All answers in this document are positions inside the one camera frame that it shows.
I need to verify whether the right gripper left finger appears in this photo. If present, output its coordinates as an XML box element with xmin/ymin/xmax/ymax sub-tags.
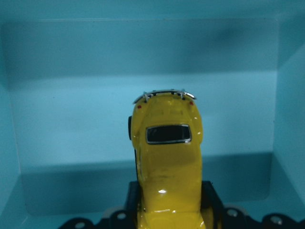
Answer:
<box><xmin>60</xmin><ymin>181</ymin><xmax>141</xmax><ymax>229</ymax></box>

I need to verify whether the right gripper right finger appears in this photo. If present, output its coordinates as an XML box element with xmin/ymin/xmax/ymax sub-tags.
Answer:
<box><xmin>202</xmin><ymin>181</ymin><xmax>305</xmax><ymax>229</ymax></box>

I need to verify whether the yellow toy beetle car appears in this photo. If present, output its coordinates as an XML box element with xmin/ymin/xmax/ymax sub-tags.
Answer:
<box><xmin>127</xmin><ymin>88</ymin><xmax>221</xmax><ymax>229</ymax></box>

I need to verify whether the light blue plastic bin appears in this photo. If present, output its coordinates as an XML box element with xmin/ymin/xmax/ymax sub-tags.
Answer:
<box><xmin>0</xmin><ymin>0</ymin><xmax>305</xmax><ymax>229</ymax></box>

